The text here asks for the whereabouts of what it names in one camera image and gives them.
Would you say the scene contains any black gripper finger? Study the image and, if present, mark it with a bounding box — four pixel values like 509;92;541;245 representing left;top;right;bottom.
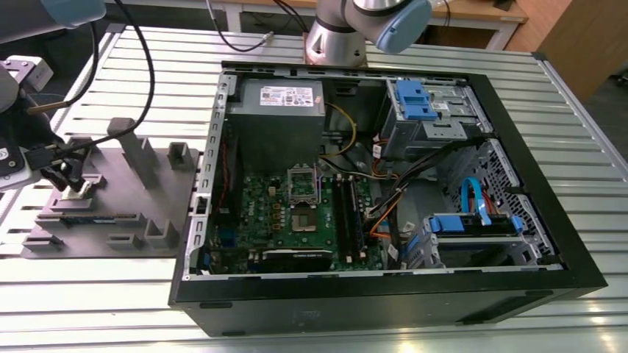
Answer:
41;165;67;192
61;154;86;194

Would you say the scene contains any silver CPU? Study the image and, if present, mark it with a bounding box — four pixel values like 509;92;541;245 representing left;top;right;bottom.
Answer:
61;182;94;202

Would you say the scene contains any metal socket cover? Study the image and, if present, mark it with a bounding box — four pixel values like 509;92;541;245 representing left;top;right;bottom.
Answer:
285;161;323;207

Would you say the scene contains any CPU socket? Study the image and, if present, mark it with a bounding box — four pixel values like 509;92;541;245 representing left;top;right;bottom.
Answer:
291;206;321;233

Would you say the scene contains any bare blue RAM stick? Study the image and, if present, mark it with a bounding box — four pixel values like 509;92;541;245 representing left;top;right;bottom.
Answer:
57;215;118;225

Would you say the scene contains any grey parts rack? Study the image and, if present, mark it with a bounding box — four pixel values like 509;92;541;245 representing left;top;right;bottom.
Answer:
21;117;202;260

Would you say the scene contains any grey electronics box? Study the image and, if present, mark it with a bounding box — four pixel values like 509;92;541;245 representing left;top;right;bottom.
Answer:
0;54;53;93

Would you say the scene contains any green motherboard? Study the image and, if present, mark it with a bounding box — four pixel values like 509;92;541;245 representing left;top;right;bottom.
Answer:
205;172;391;276

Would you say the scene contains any grey power supply unit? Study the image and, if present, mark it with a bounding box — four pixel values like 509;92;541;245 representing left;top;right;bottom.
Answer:
227;78;329;168

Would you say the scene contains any metal locking lever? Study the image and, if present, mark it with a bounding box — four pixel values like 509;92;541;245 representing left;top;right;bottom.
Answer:
315;161;325;209

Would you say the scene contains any black graphics card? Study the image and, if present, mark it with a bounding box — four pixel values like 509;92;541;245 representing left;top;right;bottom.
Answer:
246;248;335;274

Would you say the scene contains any black RAM slot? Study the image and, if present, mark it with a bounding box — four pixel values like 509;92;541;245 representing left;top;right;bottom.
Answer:
334;174;350;264
329;174;343;266
339;174;358;260

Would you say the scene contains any black PC case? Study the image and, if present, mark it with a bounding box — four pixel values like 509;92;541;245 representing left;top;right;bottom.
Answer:
167;60;607;338

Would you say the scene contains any silver optical drive cage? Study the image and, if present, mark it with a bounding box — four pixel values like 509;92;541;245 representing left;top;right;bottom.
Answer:
381;78;494;160

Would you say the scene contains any hard disk in blue carrier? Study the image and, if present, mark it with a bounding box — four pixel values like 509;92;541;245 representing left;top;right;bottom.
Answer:
426;215;523;237

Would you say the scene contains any silver disk bay cage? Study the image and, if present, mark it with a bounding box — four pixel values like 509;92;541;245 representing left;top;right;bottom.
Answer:
403;213;559;270

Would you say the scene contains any wooden desk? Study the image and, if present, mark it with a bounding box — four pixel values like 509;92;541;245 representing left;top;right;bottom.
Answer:
425;0;529;51

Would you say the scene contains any wooden cabinet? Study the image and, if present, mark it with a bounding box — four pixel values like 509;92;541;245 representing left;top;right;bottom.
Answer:
503;0;628;106

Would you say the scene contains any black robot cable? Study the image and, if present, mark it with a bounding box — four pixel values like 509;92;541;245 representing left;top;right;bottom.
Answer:
85;0;157;148
26;20;98;114

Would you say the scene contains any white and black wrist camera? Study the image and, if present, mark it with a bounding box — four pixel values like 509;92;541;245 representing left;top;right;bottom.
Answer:
0;141;29;190

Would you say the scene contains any white and black wire bundle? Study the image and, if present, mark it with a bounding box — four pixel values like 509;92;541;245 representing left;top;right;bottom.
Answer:
317;156;399;181

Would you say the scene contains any yellow wire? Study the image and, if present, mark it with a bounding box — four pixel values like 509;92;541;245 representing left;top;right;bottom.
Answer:
321;101;358;160

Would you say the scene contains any orange wire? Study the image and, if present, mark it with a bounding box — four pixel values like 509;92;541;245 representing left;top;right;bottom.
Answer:
366;207;395;240

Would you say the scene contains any black cable bundle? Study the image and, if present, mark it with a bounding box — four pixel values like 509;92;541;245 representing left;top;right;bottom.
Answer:
365;138;494;221

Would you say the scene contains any blue plastic drive bracket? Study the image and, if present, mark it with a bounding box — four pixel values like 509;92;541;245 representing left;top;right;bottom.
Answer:
395;79;439;121

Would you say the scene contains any blue flat wire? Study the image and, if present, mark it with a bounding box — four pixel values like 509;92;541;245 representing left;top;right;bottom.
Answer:
458;176;491;227

